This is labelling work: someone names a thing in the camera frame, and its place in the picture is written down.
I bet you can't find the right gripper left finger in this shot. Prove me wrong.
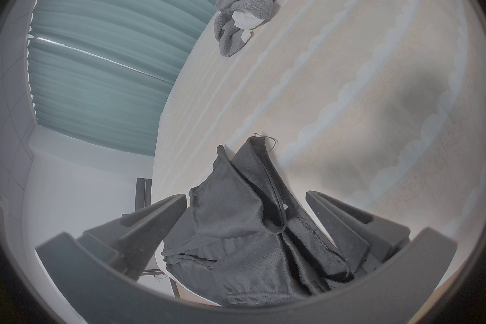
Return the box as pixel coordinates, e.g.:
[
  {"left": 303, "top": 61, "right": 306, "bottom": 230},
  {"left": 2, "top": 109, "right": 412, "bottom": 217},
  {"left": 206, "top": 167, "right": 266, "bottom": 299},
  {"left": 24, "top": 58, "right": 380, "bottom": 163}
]
[{"left": 76, "top": 193, "right": 187, "bottom": 280}]

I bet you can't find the black T-shirt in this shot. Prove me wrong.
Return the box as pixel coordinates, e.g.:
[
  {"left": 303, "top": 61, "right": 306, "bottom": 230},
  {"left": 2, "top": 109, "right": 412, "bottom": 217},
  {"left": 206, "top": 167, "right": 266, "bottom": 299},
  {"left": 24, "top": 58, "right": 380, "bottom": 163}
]
[{"left": 160, "top": 135, "right": 355, "bottom": 307}]

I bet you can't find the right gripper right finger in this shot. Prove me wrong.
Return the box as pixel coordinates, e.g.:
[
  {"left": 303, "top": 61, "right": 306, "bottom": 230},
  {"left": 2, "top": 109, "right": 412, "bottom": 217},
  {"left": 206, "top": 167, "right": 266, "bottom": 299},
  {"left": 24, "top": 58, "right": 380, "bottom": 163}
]
[{"left": 306, "top": 190, "right": 413, "bottom": 276}]

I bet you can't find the bed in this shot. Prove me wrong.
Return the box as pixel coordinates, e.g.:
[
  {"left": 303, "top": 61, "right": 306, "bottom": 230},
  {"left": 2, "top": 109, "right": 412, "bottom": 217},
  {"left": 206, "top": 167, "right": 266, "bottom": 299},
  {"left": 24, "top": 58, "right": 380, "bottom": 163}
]
[{"left": 151, "top": 0, "right": 486, "bottom": 306}]

